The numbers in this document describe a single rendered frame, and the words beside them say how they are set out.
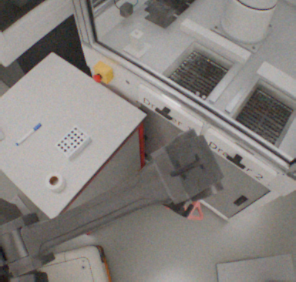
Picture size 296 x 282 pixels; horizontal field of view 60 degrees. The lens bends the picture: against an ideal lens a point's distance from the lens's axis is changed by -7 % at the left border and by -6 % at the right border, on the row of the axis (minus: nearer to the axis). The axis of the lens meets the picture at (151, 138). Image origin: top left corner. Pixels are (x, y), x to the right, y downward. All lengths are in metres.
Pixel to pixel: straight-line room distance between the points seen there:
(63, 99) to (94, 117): 0.18
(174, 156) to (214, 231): 1.50
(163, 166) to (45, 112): 0.98
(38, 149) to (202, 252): 1.16
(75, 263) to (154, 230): 0.55
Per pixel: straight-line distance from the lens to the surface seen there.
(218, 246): 1.85
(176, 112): 1.02
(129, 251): 1.80
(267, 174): 1.02
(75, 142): 1.13
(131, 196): 0.39
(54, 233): 0.49
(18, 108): 1.36
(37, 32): 1.51
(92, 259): 1.54
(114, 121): 1.19
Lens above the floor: 1.79
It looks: 64 degrees down
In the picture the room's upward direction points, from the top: 1 degrees clockwise
